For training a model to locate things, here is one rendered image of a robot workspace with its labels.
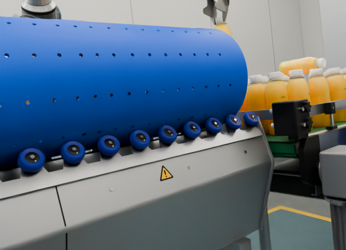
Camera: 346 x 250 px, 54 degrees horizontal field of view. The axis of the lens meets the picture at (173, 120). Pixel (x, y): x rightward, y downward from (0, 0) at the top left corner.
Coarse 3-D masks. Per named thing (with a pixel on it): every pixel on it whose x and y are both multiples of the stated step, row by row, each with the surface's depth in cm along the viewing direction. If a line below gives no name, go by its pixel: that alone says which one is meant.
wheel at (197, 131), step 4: (184, 124) 81; (188, 124) 81; (192, 124) 82; (196, 124) 82; (184, 128) 80; (188, 128) 80; (192, 128) 81; (196, 128) 82; (184, 132) 81; (188, 132) 80; (192, 132) 80; (196, 132) 81; (200, 132) 81; (188, 136) 80; (192, 136) 80; (196, 136) 81
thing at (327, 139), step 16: (304, 144) 89; (320, 144) 94; (336, 144) 100; (288, 160) 158; (304, 160) 89; (272, 176) 132; (288, 176) 129; (304, 176) 89; (288, 192) 109; (304, 192) 107; (320, 192) 93
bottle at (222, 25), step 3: (216, 24) 122; (219, 24) 122; (222, 24) 121; (225, 24) 122; (216, 27) 122; (219, 27) 121; (222, 27) 121; (225, 27) 121; (228, 27) 121; (222, 30) 120; (225, 30) 120; (228, 30) 121; (228, 33) 121; (231, 33) 122; (231, 36) 122
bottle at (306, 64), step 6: (294, 60) 142; (300, 60) 139; (306, 60) 137; (312, 60) 136; (282, 66) 145; (288, 66) 143; (294, 66) 141; (300, 66) 139; (306, 66) 137; (312, 66) 136; (282, 72) 146; (288, 72) 144; (306, 72) 138
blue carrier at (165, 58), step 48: (0, 48) 54; (48, 48) 58; (96, 48) 64; (144, 48) 71; (192, 48) 79; (0, 96) 52; (48, 96) 57; (96, 96) 63; (144, 96) 69; (192, 96) 78; (240, 96) 89; (0, 144) 55; (48, 144) 62; (96, 144) 70
